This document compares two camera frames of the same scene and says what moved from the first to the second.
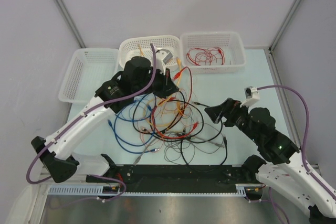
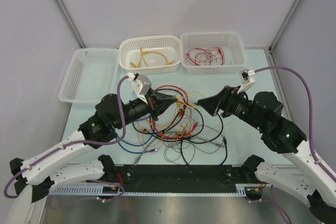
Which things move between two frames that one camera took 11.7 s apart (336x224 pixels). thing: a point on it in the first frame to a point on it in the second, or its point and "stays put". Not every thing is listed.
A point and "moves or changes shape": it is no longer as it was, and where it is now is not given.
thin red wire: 205,56 stays put
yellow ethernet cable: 178,61 moves or changes shape
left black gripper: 167,86 to 157,103
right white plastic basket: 212,52 stays put
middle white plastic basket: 140,46 stays put
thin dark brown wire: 190,142 stays put
